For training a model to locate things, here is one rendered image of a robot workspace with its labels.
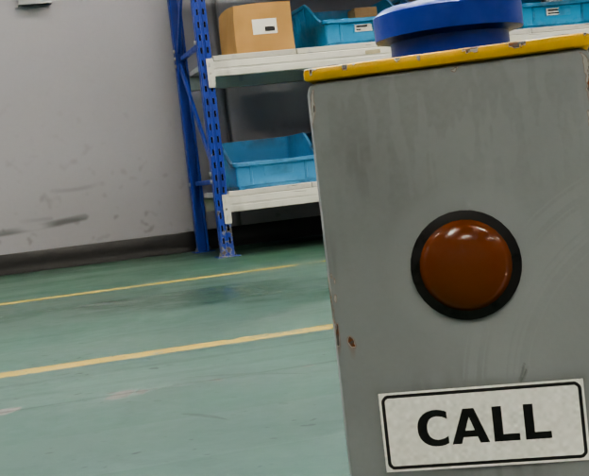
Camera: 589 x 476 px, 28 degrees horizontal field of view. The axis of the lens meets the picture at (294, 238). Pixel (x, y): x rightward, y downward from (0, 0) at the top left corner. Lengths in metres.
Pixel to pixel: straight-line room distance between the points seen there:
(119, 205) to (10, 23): 0.92
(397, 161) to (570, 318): 0.06
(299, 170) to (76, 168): 1.09
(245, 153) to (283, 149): 0.17
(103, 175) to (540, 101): 5.09
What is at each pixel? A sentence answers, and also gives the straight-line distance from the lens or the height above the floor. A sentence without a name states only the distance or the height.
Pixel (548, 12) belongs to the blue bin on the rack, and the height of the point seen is 0.85.
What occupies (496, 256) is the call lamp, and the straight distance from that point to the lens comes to 0.29.
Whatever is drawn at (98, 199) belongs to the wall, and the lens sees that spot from 5.35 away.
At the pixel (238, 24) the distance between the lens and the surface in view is 4.80.
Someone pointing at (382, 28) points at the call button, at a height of 0.32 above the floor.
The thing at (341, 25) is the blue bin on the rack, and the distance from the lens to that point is 4.89.
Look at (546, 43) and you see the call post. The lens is 0.29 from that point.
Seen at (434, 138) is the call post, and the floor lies 0.29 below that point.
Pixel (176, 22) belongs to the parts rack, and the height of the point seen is 1.01.
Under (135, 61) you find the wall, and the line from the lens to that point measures 5.41.
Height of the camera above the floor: 0.29
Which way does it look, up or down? 3 degrees down
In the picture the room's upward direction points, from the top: 7 degrees counter-clockwise
